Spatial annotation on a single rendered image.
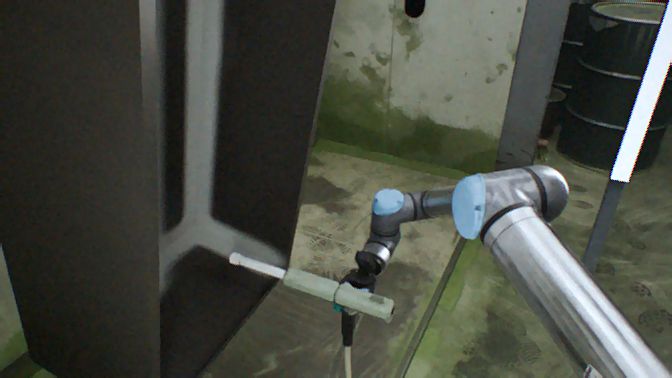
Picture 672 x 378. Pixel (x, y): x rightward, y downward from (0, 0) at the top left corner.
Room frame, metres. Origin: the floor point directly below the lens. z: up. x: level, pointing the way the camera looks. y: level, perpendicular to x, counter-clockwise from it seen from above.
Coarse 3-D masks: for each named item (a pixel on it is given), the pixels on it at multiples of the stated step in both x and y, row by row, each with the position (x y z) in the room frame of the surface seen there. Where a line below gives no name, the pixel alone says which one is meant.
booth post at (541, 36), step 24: (528, 0) 2.46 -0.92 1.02; (552, 0) 2.41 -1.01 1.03; (528, 24) 2.45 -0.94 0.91; (552, 24) 2.40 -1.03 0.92; (528, 48) 2.44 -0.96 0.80; (552, 48) 2.39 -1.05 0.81; (528, 72) 2.43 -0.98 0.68; (552, 72) 2.38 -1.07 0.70; (528, 96) 2.42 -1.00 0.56; (528, 120) 2.40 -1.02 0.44; (504, 144) 2.45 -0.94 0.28; (528, 144) 2.39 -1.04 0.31; (504, 168) 2.44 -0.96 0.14
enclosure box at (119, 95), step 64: (0, 0) 0.67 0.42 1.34; (64, 0) 0.62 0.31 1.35; (128, 0) 0.58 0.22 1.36; (192, 0) 1.24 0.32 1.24; (256, 0) 1.21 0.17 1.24; (320, 0) 1.15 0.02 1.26; (0, 64) 0.69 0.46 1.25; (64, 64) 0.63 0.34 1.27; (128, 64) 0.59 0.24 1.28; (192, 64) 1.26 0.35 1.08; (256, 64) 1.22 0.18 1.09; (320, 64) 1.15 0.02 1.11; (0, 128) 0.71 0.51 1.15; (64, 128) 0.65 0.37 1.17; (128, 128) 0.60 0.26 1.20; (192, 128) 1.28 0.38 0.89; (256, 128) 1.23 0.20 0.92; (0, 192) 0.74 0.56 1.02; (64, 192) 0.67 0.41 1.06; (128, 192) 0.61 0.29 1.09; (192, 192) 1.31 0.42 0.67; (256, 192) 1.23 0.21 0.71; (64, 256) 0.69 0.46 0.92; (128, 256) 0.62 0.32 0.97; (192, 256) 1.19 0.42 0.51; (256, 256) 1.23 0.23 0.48; (64, 320) 0.72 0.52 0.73; (128, 320) 0.64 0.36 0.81; (192, 320) 0.96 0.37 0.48
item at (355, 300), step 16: (240, 256) 1.13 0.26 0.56; (272, 272) 1.07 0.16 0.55; (288, 272) 1.06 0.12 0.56; (304, 272) 1.06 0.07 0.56; (288, 288) 1.04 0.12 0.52; (304, 288) 1.02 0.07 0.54; (320, 288) 1.00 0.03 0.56; (336, 288) 1.01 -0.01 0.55; (352, 288) 1.00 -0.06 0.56; (352, 304) 0.96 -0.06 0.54; (368, 304) 0.95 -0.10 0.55; (384, 304) 0.94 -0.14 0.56; (352, 320) 0.98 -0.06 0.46; (384, 320) 0.93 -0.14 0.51; (352, 336) 0.99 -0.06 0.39
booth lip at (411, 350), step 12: (456, 252) 1.82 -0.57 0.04; (444, 276) 1.65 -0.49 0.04; (444, 288) 1.60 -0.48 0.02; (432, 300) 1.50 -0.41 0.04; (432, 312) 1.45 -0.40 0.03; (420, 324) 1.37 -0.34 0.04; (420, 336) 1.32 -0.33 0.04; (408, 348) 1.26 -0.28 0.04; (408, 360) 1.21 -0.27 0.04; (396, 372) 1.15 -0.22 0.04
